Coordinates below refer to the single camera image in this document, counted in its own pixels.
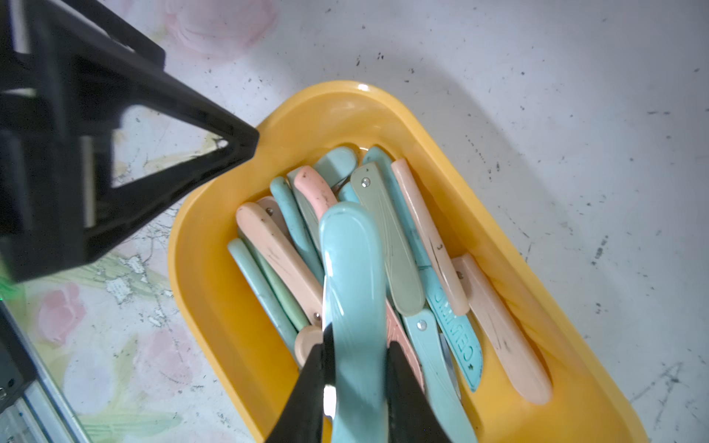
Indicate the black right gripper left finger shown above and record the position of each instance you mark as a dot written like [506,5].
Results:
[303,415]

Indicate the aluminium front rail frame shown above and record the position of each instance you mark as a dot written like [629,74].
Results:
[33,408]

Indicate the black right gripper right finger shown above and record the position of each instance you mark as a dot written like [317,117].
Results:
[411,418]

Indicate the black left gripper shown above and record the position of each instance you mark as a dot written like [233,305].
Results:
[69,71]

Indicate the peach fruit knife in tray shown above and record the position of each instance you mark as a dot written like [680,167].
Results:
[520,363]

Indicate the yellow plastic storage tray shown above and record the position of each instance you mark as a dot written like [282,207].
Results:
[257,337]

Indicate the teal folding fruit knife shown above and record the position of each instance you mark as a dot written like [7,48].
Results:
[354,325]

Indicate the teal lettered fruit knife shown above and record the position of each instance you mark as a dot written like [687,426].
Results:
[458,330]

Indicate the sage green fruit knife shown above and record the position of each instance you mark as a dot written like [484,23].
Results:
[405,285]

